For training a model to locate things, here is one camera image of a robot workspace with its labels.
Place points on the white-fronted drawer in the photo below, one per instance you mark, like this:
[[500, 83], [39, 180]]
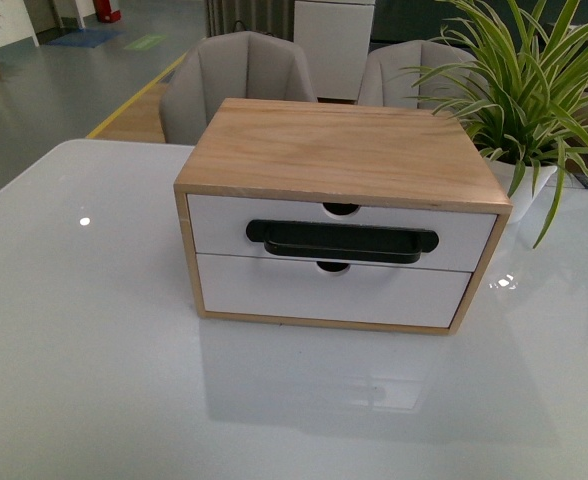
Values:
[[219, 227]]

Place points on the white lower drawer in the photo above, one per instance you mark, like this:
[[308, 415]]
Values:
[[360, 293]]

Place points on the wooden drawer cabinet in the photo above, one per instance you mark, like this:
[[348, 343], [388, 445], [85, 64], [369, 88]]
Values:
[[343, 157]]

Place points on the grey upholstered chair left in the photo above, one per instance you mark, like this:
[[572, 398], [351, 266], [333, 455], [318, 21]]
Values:
[[247, 65]]

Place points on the grey upholstered chair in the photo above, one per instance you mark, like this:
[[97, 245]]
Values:
[[247, 65], [415, 75]]

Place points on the grey upholstered chair right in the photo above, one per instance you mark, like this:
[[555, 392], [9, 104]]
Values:
[[415, 75]]

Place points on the white plant pot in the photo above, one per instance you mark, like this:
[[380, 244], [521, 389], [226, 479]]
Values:
[[528, 188]]

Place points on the green spider plant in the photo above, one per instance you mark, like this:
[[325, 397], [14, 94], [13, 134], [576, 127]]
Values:
[[532, 112]]

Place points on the blue floor mat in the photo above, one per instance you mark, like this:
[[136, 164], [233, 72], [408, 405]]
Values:
[[85, 38]]

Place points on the paper label on table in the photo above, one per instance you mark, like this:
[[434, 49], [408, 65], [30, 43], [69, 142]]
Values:
[[571, 181]]

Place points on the black metal drawer handle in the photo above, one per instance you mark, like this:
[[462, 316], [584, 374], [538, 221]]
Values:
[[342, 242]]

